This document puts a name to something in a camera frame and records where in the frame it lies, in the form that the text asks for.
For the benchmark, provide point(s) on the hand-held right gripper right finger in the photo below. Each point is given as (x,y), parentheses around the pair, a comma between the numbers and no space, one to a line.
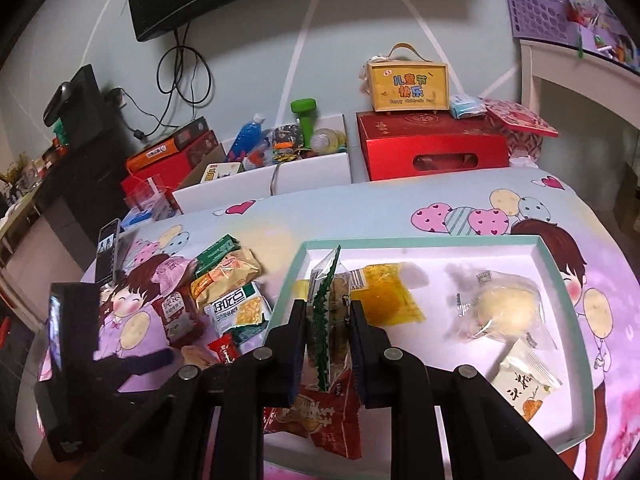
(367,360)

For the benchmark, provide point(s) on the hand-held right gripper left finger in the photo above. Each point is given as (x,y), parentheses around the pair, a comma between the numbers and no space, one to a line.
(287,355)

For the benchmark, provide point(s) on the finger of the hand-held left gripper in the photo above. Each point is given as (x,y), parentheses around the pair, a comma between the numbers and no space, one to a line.
(145,365)

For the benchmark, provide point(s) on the clear bun packet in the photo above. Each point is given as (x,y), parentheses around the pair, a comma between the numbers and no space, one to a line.
(197,355)
(505,305)

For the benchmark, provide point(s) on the dark red snack packet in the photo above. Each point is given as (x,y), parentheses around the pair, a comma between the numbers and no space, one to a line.
(177,317)

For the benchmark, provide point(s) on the small red snack packet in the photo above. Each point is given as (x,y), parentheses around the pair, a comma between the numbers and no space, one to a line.
(225,347)

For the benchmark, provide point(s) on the white-green corn snack packet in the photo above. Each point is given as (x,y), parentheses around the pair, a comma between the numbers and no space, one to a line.
(240,310)

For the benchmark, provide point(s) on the green-edged cracker packet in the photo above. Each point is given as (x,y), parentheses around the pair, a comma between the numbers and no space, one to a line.
(325,300)

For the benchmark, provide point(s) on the yellow snack packet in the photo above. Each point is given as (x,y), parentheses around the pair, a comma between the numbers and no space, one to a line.
(387,295)

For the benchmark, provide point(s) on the pink snack packet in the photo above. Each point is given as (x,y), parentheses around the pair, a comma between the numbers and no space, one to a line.
(172,275)

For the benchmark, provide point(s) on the cream-orange snack packet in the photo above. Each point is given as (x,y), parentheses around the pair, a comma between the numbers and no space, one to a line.
(227,272)

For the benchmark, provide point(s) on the green snack packet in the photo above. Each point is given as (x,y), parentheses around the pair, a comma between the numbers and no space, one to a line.
(217,250)

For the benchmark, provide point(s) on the teal shallow box tray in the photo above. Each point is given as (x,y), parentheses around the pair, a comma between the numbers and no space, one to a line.
(435,252)

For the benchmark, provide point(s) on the white snack packet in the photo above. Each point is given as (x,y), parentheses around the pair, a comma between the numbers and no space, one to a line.
(525,385)

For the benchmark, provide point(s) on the smartphone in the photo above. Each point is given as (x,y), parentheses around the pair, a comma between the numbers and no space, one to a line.
(107,255)

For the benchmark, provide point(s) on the blue-white small box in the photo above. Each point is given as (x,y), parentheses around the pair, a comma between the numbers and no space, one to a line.
(137,220)

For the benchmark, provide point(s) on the clear acrylic box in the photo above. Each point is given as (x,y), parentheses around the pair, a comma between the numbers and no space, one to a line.
(147,195)

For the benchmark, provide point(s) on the dark cabinet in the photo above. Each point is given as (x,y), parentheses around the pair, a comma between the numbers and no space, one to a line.
(85,175)

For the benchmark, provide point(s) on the white cardboard box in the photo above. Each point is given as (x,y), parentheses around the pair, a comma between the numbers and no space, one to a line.
(310,175)

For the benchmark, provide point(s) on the red flat box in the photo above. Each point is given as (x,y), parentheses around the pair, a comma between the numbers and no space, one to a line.
(172,175)

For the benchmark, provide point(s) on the small yellow-white box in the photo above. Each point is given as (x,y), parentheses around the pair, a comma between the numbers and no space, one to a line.
(222,172)

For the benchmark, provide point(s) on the orange flat box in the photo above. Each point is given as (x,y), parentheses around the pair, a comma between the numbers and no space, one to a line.
(165,145)

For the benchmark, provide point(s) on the clear round container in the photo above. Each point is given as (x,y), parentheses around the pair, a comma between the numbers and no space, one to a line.
(327,141)

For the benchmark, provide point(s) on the blue plastic bottle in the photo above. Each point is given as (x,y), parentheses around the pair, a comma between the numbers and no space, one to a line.
(245,137)

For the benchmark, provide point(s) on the red gift box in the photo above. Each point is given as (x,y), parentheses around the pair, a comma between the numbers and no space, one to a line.
(430,145)

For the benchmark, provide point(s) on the green dumbbell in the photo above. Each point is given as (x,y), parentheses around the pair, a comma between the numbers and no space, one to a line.
(305,120)

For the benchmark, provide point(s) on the grey webcam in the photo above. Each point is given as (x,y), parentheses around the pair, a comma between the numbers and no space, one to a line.
(57,102)

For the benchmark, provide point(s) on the black upright box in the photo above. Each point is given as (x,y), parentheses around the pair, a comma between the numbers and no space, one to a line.
(82,100)

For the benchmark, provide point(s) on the blue tissue packet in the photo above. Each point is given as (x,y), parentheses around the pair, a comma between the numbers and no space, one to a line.
(467,106)

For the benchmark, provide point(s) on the red patterned box lid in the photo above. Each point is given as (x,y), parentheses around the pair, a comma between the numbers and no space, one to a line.
(520,117)

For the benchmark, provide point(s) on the white table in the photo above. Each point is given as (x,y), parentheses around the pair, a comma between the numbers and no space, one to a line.
(560,65)

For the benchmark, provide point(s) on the purple plastic basket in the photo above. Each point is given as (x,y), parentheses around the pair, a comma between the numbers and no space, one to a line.
(540,0)

